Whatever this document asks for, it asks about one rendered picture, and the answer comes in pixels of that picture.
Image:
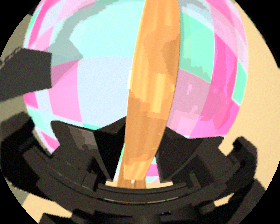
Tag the orange wooden post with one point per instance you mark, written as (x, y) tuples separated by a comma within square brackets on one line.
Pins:
[(125, 183)]

